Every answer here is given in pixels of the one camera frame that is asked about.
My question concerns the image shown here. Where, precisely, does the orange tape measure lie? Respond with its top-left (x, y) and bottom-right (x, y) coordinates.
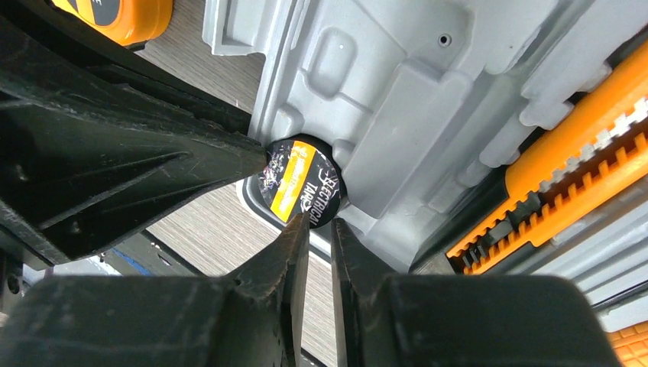
top-left (51, 0), bottom-right (174, 46)

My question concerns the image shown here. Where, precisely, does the small round silver disc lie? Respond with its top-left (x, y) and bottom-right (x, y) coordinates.
top-left (258, 135), bottom-right (347, 229)

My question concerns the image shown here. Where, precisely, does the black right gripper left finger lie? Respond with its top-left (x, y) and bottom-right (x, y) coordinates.
top-left (1, 214), bottom-right (309, 366)

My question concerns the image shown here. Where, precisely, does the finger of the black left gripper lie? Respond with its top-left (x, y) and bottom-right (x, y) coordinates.
top-left (1, 15), bottom-right (266, 266)

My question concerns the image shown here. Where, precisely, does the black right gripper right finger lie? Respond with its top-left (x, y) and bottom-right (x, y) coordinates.
top-left (331, 219), bottom-right (620, 366)

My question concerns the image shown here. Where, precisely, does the orange utility knife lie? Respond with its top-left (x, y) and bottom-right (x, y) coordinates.
top-left (445, 44), bottom-right (647, 275)

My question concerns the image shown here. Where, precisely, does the orange phillips screwdriver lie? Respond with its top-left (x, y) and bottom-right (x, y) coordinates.
top-left (608, 321), bottom-right (648, 367)

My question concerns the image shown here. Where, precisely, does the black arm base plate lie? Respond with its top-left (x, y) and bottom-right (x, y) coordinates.
top-left (99, 230), bottom-right (205, 276)

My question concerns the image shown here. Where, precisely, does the grey plastic tool case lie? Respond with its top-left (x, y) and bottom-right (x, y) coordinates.
top-left (202, 1), bottom-right (647, 332)

